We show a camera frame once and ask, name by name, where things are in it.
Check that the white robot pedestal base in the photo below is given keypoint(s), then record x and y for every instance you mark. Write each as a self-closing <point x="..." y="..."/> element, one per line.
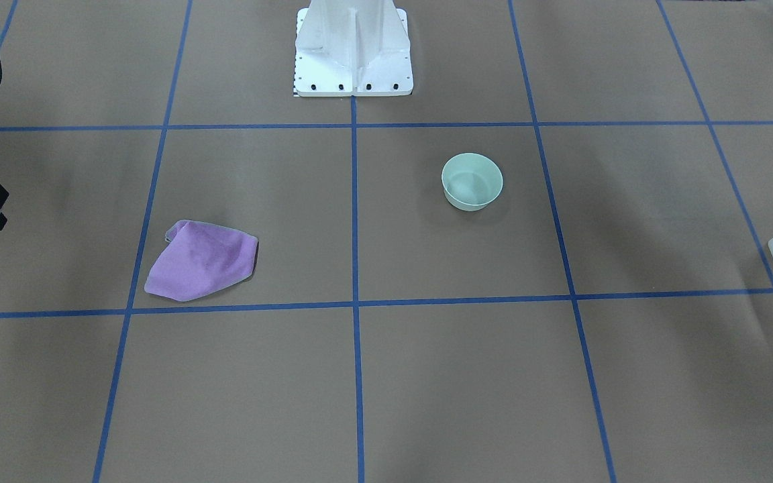
<point x="352" y="48"/>

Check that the mint green bowl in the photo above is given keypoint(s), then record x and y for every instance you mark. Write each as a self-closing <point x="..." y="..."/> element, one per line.
<point x="471" y="181"/>

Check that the purple microfiber cloth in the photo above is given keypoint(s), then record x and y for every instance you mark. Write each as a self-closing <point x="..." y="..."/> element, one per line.
<point x="201" y="259"/>

